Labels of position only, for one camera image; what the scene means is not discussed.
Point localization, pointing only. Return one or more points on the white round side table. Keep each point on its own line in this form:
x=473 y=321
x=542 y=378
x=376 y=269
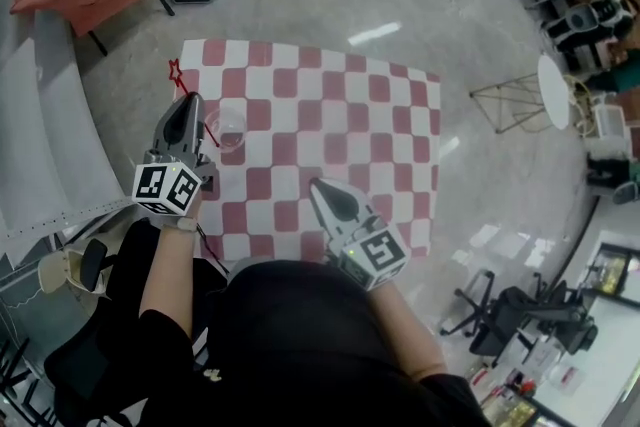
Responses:
x=553 y=90

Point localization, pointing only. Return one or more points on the black office chair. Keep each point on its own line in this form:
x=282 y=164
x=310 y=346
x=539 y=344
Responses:
x=80 y=375
x=520 y=315

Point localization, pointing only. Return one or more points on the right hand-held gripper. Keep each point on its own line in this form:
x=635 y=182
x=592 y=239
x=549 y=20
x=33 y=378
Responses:
x=372 y=255

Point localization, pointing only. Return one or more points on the beige wristband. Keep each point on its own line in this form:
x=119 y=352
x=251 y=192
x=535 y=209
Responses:
x=181 y=224

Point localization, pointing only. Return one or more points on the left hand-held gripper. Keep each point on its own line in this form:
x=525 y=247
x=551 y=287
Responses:
x=170 y=185

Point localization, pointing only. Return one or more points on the red white checkered tablecloth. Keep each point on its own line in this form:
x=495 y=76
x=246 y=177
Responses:
x=325 y=115

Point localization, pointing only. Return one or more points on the person's right forearm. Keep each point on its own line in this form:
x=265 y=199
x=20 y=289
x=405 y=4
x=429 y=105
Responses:
x=405 y=335

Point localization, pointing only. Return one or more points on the white basket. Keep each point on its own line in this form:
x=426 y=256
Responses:
x=609 y=122

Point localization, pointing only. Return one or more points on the clear plastic cup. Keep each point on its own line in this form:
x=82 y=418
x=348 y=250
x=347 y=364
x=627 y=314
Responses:
x=233 y=122

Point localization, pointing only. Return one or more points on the white stepped platform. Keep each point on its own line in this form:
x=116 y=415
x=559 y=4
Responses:
x=45 y=125

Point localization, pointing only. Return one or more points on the beige chair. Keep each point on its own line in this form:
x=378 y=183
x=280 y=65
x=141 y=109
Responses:
x=57 y=271

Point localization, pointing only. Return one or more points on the black white robot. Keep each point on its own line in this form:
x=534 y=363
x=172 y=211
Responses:
x=587 y=21

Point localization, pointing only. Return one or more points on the person's left forearm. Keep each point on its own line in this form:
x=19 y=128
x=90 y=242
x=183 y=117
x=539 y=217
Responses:
x=167 y=275

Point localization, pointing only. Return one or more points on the person's black shirt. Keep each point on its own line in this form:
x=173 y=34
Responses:
x=300 y=355

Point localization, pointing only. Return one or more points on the red star stick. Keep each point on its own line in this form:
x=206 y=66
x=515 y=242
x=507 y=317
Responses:
x=183 y=88

